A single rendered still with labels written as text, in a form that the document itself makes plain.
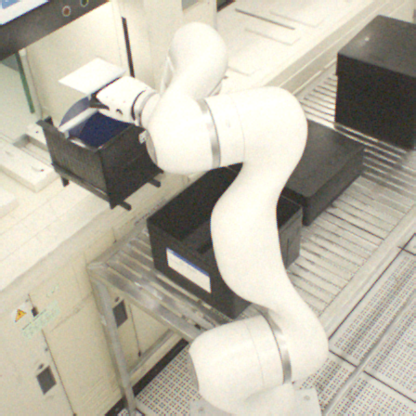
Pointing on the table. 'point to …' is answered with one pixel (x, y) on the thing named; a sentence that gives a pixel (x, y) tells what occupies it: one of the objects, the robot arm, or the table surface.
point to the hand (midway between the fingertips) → (96, 84)
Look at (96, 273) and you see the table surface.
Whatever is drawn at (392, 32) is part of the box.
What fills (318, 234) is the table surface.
